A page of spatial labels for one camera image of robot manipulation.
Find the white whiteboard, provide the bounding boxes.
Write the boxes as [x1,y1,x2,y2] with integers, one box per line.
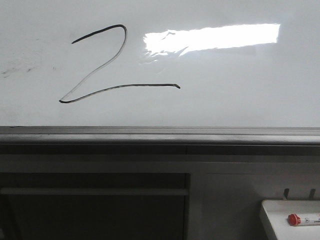
[0,0,320,128]

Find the grey whiteboard ledge tray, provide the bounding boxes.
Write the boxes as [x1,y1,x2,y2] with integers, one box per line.
[0,126,320,146]

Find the white plastic marker tray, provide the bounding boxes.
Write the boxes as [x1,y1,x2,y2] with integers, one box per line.
[259,200,320,240]

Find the red capped marker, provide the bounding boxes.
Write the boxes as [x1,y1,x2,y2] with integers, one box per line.
[287,213,320,227]

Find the grey metal stand frame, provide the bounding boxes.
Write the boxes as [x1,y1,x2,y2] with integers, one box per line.
[0,144,320,240]

